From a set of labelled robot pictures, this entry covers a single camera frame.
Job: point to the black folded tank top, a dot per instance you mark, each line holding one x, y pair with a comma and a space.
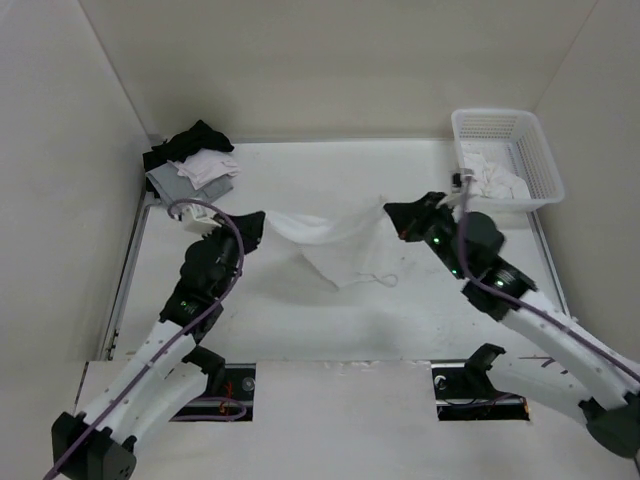
185, 144

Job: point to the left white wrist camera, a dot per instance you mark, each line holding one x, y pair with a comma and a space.
196, 219

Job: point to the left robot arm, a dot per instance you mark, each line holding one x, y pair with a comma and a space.
170, 369

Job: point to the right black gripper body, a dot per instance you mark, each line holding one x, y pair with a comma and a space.
433, 225

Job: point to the grey folded tank top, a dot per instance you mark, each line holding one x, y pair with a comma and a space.
171, 187

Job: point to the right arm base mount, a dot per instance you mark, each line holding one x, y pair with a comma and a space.
464, 393

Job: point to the metal table frame rail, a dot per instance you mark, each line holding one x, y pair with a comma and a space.
108, 326

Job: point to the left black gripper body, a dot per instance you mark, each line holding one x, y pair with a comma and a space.
228, 245

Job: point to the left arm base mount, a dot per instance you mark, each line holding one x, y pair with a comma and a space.
229, 392

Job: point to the white tank tops in basket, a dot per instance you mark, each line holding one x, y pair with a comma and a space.
493, 172

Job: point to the white plastic basket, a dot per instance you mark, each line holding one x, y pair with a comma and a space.
533, 161

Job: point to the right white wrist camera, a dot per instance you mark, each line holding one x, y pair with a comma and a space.
462, 182

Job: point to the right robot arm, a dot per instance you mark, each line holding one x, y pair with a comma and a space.
586, 381

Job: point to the white tank top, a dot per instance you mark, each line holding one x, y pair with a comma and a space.
353, 248

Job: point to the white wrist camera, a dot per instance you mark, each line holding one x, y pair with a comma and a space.
462, 182
196, 219

